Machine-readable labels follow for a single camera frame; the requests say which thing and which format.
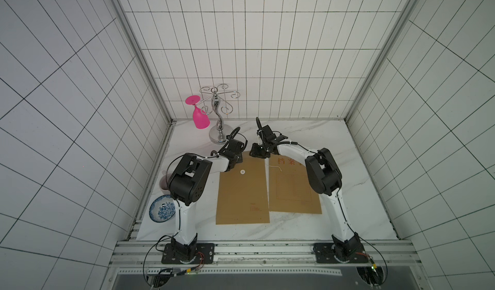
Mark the blue white patterned bowl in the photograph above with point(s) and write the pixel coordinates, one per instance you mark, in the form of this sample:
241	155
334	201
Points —
162	209

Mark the pink wine glass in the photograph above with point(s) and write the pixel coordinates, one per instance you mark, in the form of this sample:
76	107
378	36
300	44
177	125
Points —
200	119

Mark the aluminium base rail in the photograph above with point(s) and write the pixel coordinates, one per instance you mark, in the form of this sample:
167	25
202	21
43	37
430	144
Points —
263	254

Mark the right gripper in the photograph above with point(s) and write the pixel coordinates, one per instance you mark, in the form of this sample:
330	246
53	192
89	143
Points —
266	136

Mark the chrome glass rack stand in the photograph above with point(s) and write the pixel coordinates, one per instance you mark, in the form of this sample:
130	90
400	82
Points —
216	100

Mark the pale pink mug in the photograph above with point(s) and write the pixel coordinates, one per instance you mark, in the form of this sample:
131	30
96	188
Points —
164	184

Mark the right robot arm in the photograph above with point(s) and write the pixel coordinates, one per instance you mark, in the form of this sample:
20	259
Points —
325	178

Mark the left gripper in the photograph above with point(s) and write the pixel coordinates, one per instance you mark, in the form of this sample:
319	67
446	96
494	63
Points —
239	158

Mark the brown file bag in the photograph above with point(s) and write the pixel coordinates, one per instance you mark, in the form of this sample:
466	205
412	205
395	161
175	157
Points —
243	194
289	189

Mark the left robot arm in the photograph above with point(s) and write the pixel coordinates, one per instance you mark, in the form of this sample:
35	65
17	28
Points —
186	185

